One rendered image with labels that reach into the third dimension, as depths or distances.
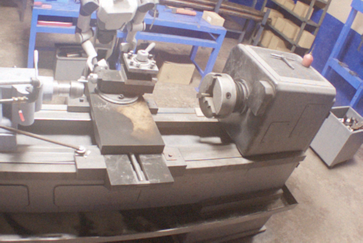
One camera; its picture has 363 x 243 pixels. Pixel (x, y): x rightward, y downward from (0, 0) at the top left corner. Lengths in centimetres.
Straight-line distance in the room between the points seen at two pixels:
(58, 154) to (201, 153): 77
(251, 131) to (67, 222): 114
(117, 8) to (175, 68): 194
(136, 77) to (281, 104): 79
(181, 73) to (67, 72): 139
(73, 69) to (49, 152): 215
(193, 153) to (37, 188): 85
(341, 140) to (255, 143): 206
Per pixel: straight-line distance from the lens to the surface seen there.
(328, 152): 391
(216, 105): 175
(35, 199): 170
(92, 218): 188
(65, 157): 157
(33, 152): 158
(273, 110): 176
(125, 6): 224
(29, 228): 182
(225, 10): 538
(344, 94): 538
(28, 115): 145
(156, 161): 160
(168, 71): 399
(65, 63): 359
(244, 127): 188
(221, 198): 213
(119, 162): 154
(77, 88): 152
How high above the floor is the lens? 194
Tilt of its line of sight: 31 degrees down
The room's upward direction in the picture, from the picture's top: 19 degrees clockwise
